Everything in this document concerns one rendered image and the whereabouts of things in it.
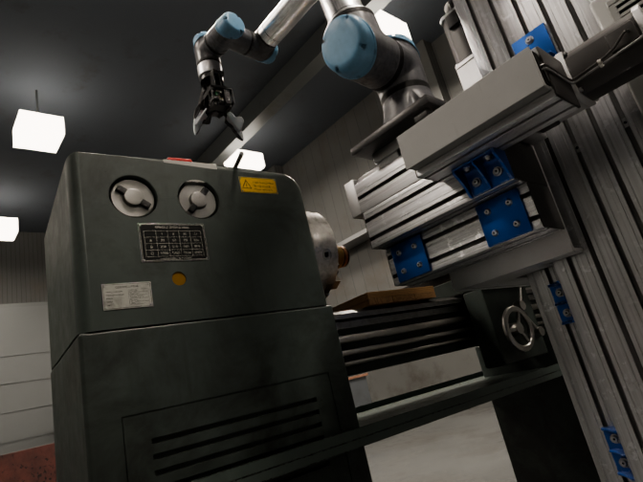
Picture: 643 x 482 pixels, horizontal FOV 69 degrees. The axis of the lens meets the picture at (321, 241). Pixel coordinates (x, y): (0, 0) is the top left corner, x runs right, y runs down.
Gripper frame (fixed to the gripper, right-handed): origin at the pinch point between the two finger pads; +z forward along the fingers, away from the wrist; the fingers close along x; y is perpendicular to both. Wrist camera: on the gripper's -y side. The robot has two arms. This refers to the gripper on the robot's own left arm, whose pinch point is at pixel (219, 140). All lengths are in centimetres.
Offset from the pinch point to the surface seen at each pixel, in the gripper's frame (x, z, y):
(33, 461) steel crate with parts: -35, 80, -228
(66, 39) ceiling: 16, -309, -318
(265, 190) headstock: 3.3, 23.6, 14.3
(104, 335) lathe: -39, 57, 14
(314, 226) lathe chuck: 25.2, 28.9, 2.9
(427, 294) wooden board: 62, 54, 6
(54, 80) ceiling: 12, -309, -387
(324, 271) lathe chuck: 26, 43, 1
